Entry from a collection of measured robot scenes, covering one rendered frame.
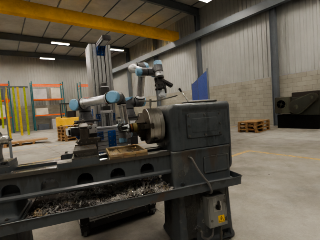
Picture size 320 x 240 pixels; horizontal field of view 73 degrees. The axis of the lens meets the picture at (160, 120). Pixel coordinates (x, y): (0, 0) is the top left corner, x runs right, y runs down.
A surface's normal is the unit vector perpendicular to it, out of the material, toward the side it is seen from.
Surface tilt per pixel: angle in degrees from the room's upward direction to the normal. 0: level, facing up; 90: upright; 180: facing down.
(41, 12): 90
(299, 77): 90
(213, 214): 87
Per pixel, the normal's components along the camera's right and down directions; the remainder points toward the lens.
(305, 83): -0.80, 0.09
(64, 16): 0.59, 0.00
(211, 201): 0.33, -0.02
